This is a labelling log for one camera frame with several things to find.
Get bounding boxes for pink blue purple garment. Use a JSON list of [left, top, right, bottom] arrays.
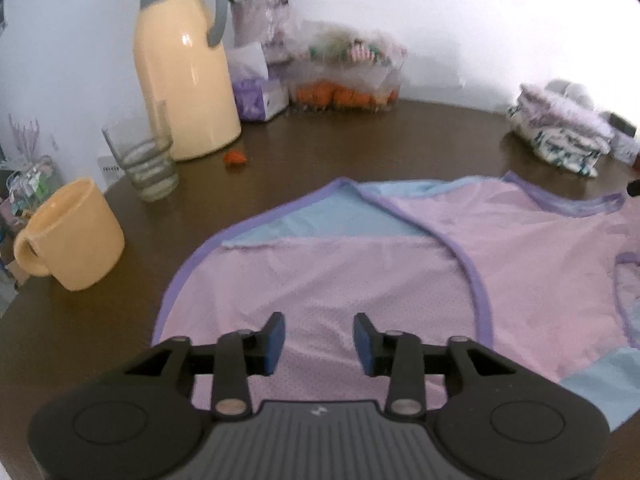
[[153, 174, 639, 427]]

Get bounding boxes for small orange peel piece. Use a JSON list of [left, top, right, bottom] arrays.
[[222, 150, 247, 168]]

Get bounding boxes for clear drinking glass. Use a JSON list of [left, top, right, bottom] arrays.
[[102, 101, 179, 203]]

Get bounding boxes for lavender sprigs in pot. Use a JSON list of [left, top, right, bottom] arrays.
[[1, 115, 63, 235]]

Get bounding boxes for wrapped flower vase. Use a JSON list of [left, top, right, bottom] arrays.
[[231, 0, 294, 65]]

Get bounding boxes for cream thermos jug grey handle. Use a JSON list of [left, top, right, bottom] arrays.
[[134, 0, 241, 162]]

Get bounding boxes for folded floral clothes stack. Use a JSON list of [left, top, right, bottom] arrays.
[[506, 79, 614, 178]]

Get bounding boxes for small black box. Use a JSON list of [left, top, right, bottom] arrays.
[[608, 112, 637, 138]]

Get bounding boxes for plastic bag of oranges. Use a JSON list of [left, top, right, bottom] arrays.
[[283, 21, 407, 112]]

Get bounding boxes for yellow ceramic mug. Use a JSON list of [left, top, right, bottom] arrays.
[[14, 178, 125, 292]]

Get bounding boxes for purple tissue box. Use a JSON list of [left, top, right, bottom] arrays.
[[228, 42, 290, 122]]

